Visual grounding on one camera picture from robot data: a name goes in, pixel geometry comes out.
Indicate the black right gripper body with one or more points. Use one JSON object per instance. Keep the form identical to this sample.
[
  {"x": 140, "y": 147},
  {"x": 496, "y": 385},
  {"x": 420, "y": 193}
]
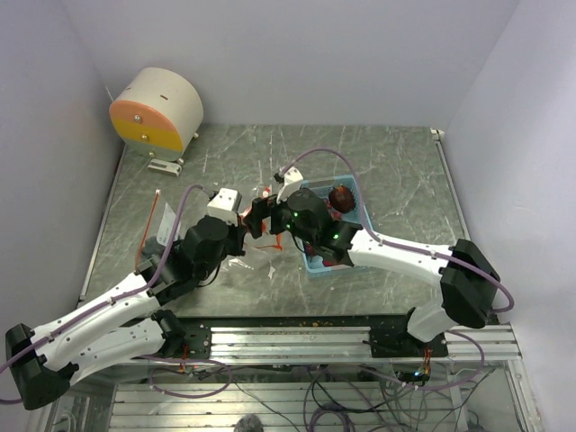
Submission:
[{"x": 281, "y": 220}]

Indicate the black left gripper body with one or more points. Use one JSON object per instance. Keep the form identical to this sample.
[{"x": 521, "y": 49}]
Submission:
[{"x": 231, "y": 245}]

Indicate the clear orange-zip bag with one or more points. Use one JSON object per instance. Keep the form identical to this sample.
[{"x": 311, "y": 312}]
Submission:
[
  {"x": 158, "y": 227},
  {"x": 260, "y": 253}
]

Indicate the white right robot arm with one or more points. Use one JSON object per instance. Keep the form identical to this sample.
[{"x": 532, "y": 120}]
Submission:
[{"x": 465, "y": 280}]

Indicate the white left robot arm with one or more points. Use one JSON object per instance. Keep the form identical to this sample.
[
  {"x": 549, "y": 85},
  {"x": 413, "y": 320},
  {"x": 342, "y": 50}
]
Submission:
[{"x": 130, "y": 320}]

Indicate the dark red round fruit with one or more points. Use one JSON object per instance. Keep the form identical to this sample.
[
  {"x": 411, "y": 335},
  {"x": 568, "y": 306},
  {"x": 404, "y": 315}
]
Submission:
[{"x": 342, "y": 199}]

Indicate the light blue plastic basket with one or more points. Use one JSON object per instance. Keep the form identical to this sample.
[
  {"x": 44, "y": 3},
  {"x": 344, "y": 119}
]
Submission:
[{"x": 314, "y": 265}]

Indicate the round pastel drawer cabinet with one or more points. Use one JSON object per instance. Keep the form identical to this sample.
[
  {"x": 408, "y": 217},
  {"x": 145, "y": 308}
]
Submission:
[{"x": 158, "y": 114}]

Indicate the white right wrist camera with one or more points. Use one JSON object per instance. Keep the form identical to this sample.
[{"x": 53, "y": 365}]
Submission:
[{"x": 290, "y": 181}]

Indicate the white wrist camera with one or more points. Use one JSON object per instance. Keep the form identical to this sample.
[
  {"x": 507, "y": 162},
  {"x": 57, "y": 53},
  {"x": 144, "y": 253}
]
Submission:
[
  {"x": 225, "y": 206},
  {"x": 290, "y": 181}
]

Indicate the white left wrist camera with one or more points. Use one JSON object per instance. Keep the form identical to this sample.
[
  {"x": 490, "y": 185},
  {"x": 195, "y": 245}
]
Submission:
[{"x": 225, "y": 206}]

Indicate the white bracket block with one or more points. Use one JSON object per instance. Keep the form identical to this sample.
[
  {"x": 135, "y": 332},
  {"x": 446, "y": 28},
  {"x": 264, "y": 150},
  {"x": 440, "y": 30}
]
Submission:
[{"x": 164, "y": 167}]

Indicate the aluminium rail base frame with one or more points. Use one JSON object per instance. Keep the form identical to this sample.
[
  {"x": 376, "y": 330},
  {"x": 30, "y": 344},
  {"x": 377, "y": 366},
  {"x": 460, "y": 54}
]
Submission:
[{"x": 297, "y": 374}]

